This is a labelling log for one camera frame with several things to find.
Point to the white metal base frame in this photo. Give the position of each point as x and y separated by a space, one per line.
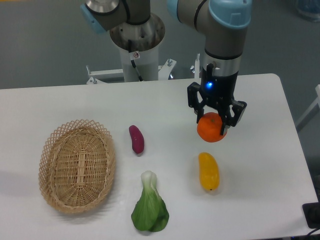
117 75

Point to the purple sweet potato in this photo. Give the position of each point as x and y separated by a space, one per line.
137 139

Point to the orange fruit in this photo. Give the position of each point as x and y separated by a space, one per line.
209 127

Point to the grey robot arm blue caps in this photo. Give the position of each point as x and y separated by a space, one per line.
223 23

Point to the blue object top right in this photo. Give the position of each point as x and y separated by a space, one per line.
308 9

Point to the yellow pepper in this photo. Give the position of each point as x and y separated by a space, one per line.
209 174

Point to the green bok choy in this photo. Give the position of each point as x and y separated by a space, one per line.
150 212

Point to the woven wicker basket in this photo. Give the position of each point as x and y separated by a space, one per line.
77 166

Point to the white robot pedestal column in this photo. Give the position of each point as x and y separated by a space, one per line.
138 47

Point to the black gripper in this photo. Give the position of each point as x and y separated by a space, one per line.
217 92

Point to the white frame at right edge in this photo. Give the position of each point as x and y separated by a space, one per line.
310 112

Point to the black device at table edge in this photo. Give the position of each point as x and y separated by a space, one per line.
312 214

